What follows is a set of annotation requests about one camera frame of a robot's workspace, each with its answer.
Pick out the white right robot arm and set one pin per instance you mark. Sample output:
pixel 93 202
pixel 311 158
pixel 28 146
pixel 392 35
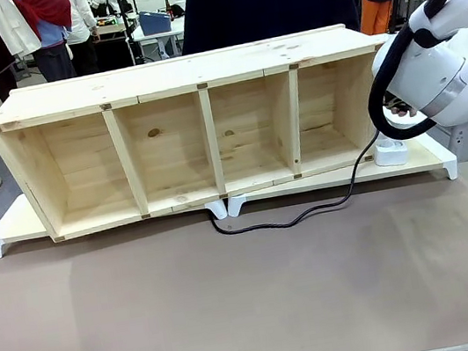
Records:
pixel 431 68

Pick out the person's left hand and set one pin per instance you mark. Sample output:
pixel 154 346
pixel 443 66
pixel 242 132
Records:
pixel 404 112

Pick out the white riser with wooden top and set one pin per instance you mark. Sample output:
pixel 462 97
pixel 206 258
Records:
pixel 428 161
pixel 14 219

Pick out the mannequin in white lab coat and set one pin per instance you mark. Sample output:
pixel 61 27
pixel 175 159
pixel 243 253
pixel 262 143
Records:
pixel 14 27

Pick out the mannequin in red and blue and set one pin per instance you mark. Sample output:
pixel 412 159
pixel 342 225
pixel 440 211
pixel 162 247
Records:
pixel 49 18

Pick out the person in white coat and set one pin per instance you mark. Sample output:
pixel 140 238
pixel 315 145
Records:
pixel 81 26

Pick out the dark background workbench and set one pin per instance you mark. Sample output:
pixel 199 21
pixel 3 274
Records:
pixel 111 48

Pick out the black tripod stand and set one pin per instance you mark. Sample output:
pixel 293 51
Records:
pixel 123 19

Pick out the light wooden four-compartment shelf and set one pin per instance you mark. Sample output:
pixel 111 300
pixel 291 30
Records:
pixel 165 77

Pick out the white background table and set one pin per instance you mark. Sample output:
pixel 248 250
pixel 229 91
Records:
pixel 159 38

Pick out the blue plastic box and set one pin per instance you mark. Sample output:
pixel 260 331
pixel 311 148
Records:
pixel 154 22

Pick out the brown glass bottle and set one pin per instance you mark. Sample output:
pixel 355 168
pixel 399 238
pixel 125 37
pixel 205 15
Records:
pixel 169 11

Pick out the person in navy FILA sweater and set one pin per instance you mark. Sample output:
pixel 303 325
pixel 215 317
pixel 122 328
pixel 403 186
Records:
pixel 262 15

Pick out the white power strip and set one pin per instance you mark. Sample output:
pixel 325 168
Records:
pixel 391 157

